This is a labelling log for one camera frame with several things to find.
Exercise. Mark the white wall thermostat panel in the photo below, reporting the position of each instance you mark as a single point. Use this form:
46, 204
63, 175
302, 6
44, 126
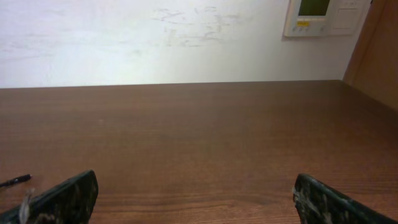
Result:
318, 18

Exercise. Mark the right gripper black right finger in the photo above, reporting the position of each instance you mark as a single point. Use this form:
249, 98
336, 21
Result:
318, 203

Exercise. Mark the wooden door panel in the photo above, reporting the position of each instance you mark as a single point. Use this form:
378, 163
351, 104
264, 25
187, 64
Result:
372, 68

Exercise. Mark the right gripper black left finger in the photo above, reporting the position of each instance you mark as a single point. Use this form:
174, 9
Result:
70, 202

